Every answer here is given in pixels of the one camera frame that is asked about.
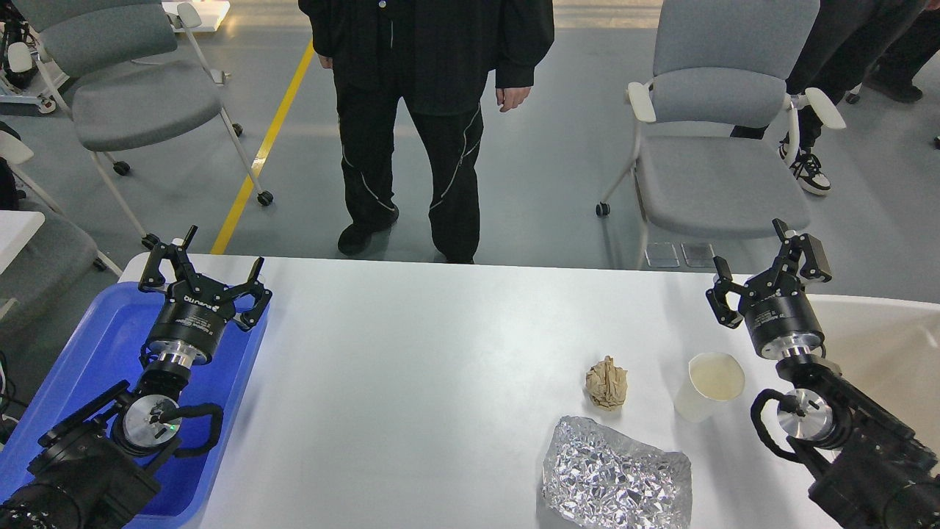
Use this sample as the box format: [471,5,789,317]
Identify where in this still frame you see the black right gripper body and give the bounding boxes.
[743,284,825,361]

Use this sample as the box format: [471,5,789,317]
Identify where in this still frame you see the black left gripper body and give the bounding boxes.
[147,277,235,362]

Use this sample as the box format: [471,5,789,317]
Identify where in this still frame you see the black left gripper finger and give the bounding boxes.
[217,256,272,332]
[138,225,201,293]

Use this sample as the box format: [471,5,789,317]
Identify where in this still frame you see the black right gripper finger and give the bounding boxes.
[706,256,757,329]
[763,218,833,295]

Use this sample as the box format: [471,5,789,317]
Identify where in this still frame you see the white paper cup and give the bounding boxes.
[673,352,745,424]

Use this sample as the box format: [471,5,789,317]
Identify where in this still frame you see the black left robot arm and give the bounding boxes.
[2,226,272,528]

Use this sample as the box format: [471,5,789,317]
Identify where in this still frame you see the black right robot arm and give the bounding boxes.
[706,218,939,528]

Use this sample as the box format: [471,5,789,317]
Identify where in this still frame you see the right metal floor plate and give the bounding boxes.
[681,243,715,268]

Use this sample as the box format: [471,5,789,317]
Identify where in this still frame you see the metal floor plate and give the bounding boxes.
[644,243,679,268]
[681,243,715,268]

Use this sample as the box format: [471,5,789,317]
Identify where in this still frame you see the left metal floor plate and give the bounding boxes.
[644,243,679,268]

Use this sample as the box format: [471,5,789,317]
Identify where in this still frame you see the blue plastic tray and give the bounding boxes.
[0,281,270,528]

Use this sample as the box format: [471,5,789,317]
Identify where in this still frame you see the beige plastic bin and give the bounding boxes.
[809,295,939,452]

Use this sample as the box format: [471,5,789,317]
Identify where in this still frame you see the grey chair on right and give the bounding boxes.
[624,1,845,267]

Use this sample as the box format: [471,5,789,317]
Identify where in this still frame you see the crumpled brown paper ball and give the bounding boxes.
[585,355,629,411]

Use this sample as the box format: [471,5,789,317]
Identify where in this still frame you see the white side table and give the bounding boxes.
[1,210,45,273]

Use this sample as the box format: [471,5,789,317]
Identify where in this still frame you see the grey chair on left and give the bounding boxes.
[15,1,273,245]

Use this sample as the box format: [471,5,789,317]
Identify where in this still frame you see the crumpled aluminium foil sheet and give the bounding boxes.
[541,416,694,528]

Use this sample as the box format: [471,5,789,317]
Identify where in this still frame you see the white wheeled equipment base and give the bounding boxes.
[1,15,57,114]

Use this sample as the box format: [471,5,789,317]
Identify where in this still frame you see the person in black clothes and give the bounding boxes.
[298,1,554,264]

